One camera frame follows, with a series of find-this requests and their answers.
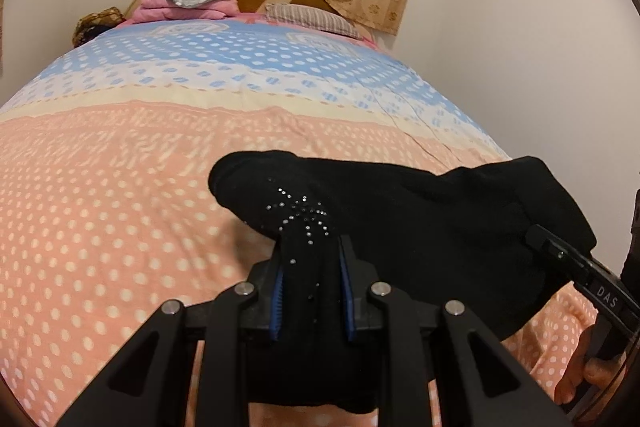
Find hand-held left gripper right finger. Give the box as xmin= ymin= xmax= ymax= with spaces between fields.
xmin=337 ymin=234 xmax=576 ymax=427

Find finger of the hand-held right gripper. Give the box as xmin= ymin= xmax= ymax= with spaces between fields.
xmin=525 ymin=224 xmax=640 ymax=333

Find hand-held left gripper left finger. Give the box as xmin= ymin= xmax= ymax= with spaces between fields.
xmin=55 ymin=258 xmax=286 ymax=427

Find black pants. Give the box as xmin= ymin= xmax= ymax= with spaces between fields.
xmin=208 ymin=150 xmax=597 ymax=414

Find person's right hand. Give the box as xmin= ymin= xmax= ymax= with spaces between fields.
xmin=554 ymin=322 xmax=626 ymax=405

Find dark cloth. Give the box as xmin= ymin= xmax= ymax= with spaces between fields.
xmin=620 ymin=188 xmax=640 ymax=290

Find dotted pink and blue bedspread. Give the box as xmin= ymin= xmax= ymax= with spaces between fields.
xmin=0 ymin=14 xmax=626 ymax=427

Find striped pillow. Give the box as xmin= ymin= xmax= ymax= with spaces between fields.
xmin=264 ymin=3 xmax=368 ymax=38

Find folded pink blanket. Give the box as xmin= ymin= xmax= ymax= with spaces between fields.
xmin=129 ymin=0 xmax=238 ymax=25

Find brown patterned cloth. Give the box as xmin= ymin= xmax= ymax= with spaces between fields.
xmin=72 ymin=7 xmax=125 ymax=49

